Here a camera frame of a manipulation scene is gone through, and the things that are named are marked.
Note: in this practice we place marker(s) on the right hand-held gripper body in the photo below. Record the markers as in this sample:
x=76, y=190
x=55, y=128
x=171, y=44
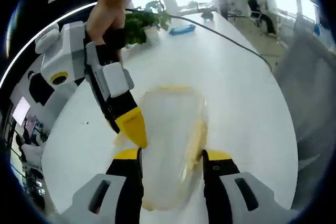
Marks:
x=63, y=53

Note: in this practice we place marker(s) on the person's right hand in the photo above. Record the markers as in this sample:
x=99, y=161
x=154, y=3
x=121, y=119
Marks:
x=105, y=16

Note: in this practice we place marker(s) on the black office chair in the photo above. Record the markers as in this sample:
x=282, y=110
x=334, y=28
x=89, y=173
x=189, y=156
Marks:
x=255, y=19

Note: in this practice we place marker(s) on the green potted plant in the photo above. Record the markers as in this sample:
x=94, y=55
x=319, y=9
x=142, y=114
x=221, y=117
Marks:
x=136, y=24

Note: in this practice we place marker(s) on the long white ceiling light strip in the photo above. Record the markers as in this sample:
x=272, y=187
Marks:
x=39, y=37

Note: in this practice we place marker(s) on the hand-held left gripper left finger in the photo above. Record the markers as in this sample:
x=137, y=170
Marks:
x=115, y=187

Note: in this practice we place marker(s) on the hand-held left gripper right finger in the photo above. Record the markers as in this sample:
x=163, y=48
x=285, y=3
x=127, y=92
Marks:
x=225, y=190

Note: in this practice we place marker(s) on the white paper cup pot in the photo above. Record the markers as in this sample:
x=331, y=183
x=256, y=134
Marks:
x=151, y=35

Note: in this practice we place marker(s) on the blue wet wipes pack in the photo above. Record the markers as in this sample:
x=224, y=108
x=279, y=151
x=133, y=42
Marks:
x=182, y=29

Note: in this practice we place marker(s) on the white lit monitor screen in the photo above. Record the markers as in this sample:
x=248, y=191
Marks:
x=21, y=111

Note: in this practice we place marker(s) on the grey chair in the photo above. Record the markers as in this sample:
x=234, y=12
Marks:
x=307, y=90

